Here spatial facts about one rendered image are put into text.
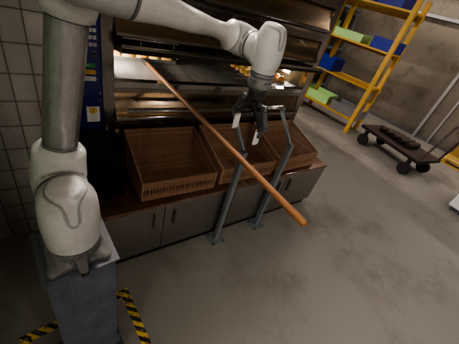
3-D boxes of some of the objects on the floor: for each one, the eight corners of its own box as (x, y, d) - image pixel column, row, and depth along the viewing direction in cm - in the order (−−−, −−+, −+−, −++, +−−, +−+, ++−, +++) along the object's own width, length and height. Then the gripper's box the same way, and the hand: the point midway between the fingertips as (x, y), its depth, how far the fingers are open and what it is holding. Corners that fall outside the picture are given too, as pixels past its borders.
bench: (59, 226, 202) (47, 168, 169) (275, 175, 338) (292, 138, 305) (70, 288, 168) (59, 231, 135) (305, 204, 305) (328, 166, 272)
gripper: (230, 74, 100) (220, 122, 113) (274, 102, 86) (256, 153, 99) (244, 74, 104) (233, 120, 117) (288, 100, 91) (270, 150, 104)
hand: (244, 133), depth 108 cm, fingers open, 13 cm apart
